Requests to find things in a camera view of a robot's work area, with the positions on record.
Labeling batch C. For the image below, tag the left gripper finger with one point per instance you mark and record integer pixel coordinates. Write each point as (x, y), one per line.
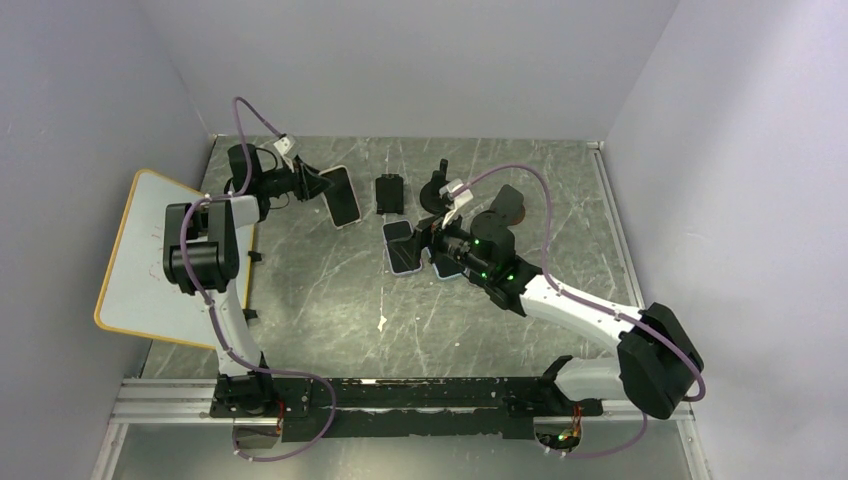
(327, 191)
(328, 179)

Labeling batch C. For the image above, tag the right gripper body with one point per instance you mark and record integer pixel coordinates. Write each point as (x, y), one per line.
(445, 239)

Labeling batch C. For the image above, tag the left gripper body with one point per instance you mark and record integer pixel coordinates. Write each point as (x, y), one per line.
(298, 183)

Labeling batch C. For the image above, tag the phone with beige case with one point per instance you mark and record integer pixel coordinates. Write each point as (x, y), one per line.
(344, 207)

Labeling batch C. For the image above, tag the phone with lilac case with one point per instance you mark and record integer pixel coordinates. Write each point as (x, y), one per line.
(399, 265)

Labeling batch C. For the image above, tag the phone with light blue case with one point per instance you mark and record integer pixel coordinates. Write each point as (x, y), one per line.
(446, 268)

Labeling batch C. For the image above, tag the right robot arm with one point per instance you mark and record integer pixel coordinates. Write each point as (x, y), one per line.
(652, 363)

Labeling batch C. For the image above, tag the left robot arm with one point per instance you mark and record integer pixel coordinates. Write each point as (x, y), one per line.
(202, 257)

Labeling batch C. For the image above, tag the black round base phone stand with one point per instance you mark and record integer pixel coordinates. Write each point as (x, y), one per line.
(430, 197)

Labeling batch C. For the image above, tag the black rectangular phone stand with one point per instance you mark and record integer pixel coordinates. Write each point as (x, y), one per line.
(389, 194)

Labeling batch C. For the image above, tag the dark wooden phone stand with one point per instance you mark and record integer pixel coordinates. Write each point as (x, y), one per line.
(506, 206)

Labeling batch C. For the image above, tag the small black clip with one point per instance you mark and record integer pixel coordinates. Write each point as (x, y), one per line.
(252, 258)

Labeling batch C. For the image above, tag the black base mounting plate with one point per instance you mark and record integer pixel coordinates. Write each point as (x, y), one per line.
(382, 408)

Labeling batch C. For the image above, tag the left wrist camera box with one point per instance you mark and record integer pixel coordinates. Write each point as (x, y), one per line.
(284, 145)

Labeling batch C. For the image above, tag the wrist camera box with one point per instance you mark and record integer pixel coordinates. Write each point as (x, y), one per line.
(284, 145)
(457, 194)

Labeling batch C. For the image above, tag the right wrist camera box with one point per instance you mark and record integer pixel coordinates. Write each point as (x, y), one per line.
(457, 194)

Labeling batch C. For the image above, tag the whiteboard with yellow frame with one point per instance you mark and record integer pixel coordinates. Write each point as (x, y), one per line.
(137, 299)

